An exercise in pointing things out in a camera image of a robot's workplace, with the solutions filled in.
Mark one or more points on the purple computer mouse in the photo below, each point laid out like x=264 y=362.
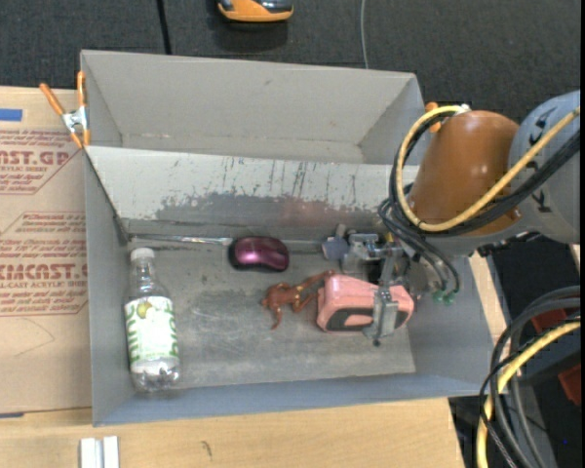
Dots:
x=258 y=254

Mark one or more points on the pink and black tape measure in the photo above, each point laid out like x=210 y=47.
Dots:
x=343 y=300

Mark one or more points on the grey metal bin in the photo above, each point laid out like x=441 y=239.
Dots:
x=253 y=339

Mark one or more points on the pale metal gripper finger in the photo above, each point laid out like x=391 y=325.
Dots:
x=384 y=314
x=363 y=245

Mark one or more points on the orange-brown toy lizard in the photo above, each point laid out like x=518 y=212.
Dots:
x=284 y=296

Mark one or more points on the grey-purple small round object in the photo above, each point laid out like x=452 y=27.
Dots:
x=333 y=248

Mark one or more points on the brown cardboard board red print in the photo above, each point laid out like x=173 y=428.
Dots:
x=39 y=349

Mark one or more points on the clear plastic bottle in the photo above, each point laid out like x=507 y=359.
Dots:
x=150 y=332

